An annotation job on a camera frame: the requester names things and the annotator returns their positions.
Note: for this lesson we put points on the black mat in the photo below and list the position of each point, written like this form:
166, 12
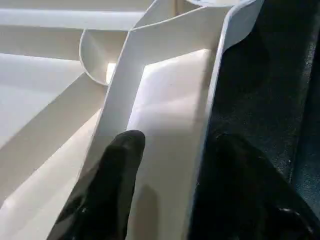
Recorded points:
270, 75

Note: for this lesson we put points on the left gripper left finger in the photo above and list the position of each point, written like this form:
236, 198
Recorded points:
105, 190

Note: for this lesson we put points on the white plastic table top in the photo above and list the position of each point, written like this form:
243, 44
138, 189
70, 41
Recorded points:
75, 75

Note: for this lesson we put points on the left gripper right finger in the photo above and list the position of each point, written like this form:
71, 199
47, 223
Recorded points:
240, 195

